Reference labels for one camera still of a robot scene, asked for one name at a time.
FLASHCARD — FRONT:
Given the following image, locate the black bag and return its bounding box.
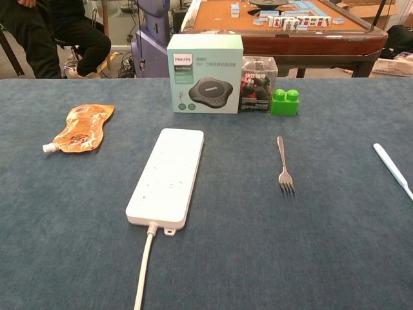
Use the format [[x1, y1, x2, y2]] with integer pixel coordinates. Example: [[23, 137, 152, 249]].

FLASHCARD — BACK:
[[383, 25, 413, 61]]

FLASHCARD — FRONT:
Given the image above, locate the black slanted furniture leg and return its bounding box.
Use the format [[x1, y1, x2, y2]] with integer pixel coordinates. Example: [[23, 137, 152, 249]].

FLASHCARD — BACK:
[[0, 30, 25, 78]]

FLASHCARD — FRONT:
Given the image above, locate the blue table cloth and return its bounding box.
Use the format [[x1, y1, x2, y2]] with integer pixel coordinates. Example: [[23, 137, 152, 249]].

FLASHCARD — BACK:
[[0, 77, 413, 310]]

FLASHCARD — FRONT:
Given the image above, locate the white power cable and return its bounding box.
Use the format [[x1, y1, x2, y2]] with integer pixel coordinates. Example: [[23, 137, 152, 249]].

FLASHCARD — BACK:
[[134, 222, 159, 310]]

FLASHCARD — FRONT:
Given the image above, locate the clear coffee capsule box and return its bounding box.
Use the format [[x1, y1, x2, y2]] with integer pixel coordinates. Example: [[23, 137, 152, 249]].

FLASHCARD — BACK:
[[237, 56, 279, 114]]

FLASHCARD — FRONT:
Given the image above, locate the black round table hub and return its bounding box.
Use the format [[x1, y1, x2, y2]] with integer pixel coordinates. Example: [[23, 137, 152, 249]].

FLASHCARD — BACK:
[[248, 0, 290, 9]]

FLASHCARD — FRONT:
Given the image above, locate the white light blue toothbrush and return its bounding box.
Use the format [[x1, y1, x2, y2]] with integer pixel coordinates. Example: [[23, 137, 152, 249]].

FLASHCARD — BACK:
[[372, 143, 413, 202]]

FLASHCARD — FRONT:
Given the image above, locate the metal fork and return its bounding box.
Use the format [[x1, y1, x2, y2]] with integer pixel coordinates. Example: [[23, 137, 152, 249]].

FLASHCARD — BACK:
[[276, 135, 296, 196]]

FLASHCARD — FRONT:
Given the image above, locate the chrome stool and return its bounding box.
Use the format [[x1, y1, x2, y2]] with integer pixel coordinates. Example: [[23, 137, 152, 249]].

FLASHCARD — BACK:
[[54, 38, 82, 79]]

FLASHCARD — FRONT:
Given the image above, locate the black hanging cable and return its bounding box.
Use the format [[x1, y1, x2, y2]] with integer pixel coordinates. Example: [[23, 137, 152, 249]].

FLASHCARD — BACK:
[[136, 0, 146, 70]]

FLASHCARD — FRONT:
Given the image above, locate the white power strip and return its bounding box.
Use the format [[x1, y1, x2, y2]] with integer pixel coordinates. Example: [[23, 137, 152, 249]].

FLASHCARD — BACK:
[[125, 128, 205, 236]]

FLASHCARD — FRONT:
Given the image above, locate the wooden mahjong table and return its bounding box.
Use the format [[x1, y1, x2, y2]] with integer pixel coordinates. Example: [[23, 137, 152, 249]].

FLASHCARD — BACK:
[[179, 0, 389, 79]]

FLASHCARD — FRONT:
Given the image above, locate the green toy building block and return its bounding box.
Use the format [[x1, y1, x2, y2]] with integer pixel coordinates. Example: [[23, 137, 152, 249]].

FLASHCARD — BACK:
[[270, 88, 300, 116]]

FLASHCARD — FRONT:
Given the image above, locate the orange spout pouch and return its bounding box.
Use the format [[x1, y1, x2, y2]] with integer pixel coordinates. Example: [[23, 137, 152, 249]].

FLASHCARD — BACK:
[[42, 103, 116, 154]]

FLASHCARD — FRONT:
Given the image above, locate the white plastic basket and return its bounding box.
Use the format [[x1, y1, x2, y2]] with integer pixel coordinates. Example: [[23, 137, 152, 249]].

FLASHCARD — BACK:
[[370, 57, 413, 78]]

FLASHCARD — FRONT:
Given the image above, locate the purple machine stand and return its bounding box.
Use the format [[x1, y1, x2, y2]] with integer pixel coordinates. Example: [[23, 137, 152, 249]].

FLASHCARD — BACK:
[[130, 0, 172, 79]]

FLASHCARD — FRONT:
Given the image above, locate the person in black clothes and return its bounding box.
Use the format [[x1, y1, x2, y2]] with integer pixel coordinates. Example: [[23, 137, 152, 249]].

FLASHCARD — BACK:
[[0, 0, 112, 79]]

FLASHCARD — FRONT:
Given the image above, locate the mint Philips speaker box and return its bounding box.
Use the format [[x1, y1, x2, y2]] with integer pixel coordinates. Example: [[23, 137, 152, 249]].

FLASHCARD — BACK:
[[166, 34, 244, 114]]

